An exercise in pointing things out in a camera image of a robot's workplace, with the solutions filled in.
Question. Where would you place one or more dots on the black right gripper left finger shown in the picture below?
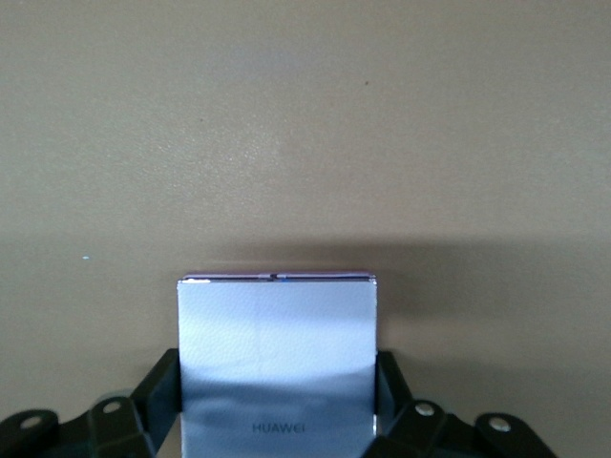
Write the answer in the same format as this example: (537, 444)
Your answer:
(157, 401)

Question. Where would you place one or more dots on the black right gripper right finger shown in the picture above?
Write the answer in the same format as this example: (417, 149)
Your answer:
(396, 410)

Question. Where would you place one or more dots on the small white card box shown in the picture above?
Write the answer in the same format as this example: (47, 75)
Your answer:
(277, 343)

